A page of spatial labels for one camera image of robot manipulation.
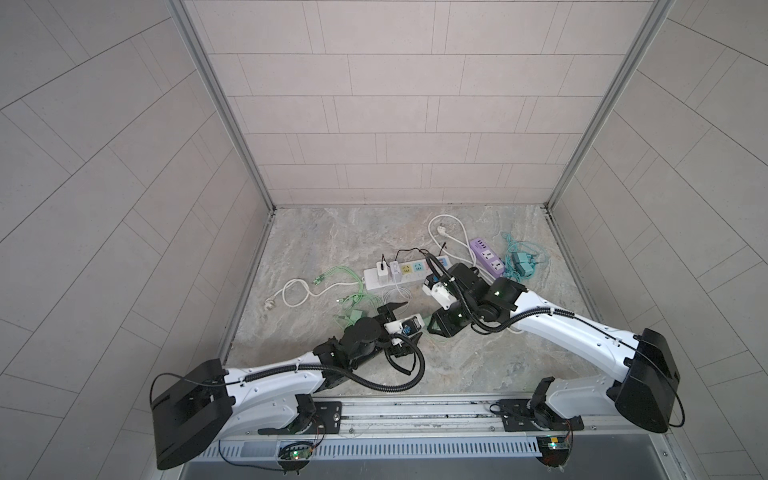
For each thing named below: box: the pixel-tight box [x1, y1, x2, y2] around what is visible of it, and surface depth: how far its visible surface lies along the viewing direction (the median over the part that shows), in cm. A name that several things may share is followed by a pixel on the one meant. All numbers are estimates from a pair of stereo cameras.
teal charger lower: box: [515, 262, 534, 277], surface depth 98 cm
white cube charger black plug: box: [376, 261, 389, 285], surface depth 91 cm
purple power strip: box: [470, 238, 505, 278], surface depth 101 cm
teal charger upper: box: [511, 252, 529, 263], surface depth 101 cm
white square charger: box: [390, 260, 403, 283], surface depth 92 cm
